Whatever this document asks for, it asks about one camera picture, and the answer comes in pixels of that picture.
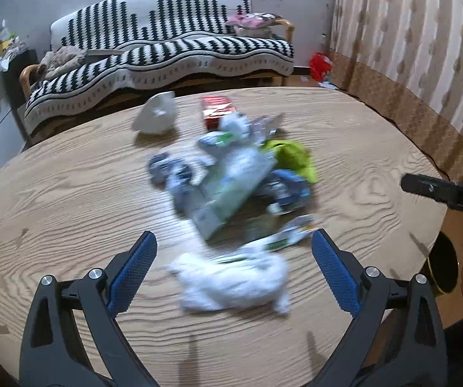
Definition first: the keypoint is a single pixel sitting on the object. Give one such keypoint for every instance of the lime green wrapper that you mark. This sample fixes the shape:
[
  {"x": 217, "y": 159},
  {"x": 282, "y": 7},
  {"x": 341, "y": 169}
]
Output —
[{"x": 295, "y": 157}]

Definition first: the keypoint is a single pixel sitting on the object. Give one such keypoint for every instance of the white tissue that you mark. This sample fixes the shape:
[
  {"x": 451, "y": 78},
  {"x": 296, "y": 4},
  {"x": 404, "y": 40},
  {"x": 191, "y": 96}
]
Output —
[{"x": 231, "y": 282}]

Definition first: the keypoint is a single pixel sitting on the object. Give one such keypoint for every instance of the black bin with gold rim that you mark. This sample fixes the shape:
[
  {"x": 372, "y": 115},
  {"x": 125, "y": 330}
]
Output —
[{"x": 444, "y": 266}]

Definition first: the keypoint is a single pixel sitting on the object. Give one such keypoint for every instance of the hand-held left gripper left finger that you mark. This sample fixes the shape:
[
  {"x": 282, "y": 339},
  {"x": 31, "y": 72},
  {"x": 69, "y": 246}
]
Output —
[{"x": 134, "y": 266}]

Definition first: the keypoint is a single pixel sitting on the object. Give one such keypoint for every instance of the clear silver wrapper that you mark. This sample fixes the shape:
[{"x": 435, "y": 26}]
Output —
[{"x": 267, "y": 127}]

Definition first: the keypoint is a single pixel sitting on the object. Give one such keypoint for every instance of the white plastic wrapper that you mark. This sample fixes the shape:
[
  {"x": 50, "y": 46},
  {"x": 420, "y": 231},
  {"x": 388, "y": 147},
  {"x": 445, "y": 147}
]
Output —
[{"x": 231, "y": 129}]

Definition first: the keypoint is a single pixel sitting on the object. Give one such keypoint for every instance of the blue and white wrapper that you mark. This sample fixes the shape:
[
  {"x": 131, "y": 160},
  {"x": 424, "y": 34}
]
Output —
[
  {"x": 289, "y": 189},
  {"x": 167, "y": 167}
]

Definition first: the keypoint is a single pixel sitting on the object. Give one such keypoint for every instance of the red plastic bag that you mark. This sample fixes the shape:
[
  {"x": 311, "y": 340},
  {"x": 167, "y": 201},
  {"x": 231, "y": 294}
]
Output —
[{"x": 320, "y": 64}]

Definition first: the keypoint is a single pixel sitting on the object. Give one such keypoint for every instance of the pink cloth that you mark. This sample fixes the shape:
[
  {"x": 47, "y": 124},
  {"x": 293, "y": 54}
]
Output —
[{"x": 255, "y": 20}]

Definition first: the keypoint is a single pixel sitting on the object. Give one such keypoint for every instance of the long white green wrapper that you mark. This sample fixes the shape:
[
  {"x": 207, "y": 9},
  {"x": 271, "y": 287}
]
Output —
[{"x": 283, "y": 238}]

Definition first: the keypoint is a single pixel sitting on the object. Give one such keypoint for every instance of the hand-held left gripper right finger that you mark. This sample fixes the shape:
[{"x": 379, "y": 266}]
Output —
[{"x": 334, "y": 270}]

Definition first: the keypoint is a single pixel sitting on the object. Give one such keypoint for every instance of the black white striped blanket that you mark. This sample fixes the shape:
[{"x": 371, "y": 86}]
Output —
[{"x": 175, "y": 48}]

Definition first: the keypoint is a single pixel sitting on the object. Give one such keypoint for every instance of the pile of cabinet clutter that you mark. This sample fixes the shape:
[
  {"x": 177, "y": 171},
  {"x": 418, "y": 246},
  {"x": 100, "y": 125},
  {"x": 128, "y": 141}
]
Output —
[{"x": 3, "y": 42}]

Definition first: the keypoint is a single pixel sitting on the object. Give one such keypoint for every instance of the red cardboard box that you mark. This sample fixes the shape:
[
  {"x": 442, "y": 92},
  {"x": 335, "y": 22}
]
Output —
[{"x": 215, "y": 109}]

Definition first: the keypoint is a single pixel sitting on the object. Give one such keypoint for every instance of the beige patterned curtain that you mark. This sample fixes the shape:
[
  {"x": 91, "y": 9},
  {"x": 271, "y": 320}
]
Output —
[{"x": 408, "y": 40}]

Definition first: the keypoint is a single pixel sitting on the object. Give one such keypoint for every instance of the white cup-shaped face mask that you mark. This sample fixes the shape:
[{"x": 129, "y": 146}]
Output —
[{"x": 157, "y": 115}]

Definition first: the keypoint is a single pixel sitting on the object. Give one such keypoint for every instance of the beige plush toy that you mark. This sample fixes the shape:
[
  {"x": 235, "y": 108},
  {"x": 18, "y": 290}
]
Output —
[{"x": 62, "y": 58}]

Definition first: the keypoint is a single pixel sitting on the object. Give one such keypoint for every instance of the wooden frame sofa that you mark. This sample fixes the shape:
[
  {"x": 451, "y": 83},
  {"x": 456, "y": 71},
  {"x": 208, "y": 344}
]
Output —
[{"x": 26, "y": 77}]

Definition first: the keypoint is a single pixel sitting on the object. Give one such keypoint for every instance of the scattered floor papers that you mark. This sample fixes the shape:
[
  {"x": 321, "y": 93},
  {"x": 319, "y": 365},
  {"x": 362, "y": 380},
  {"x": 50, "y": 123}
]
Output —
[{"x": 328, "y": 85}]

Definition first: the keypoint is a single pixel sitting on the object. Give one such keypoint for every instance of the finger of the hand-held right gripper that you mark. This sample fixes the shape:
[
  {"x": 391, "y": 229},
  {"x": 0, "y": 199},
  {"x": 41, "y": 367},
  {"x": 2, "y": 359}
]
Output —
[{"x": 428, "y": 187}]

